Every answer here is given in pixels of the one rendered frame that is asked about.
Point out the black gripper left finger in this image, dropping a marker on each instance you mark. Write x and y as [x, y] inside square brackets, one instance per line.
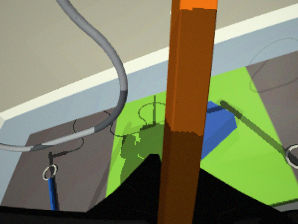
[134, 202]

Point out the blue box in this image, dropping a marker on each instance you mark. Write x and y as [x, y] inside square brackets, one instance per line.
[219, 124]

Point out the brown long bar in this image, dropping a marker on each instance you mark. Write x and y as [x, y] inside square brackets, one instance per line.
[191, 42]

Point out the white loop with blue handle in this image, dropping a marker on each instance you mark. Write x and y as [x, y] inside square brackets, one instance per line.
[52, 195]

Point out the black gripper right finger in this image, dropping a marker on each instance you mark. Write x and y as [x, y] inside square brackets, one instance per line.
[219, 203]

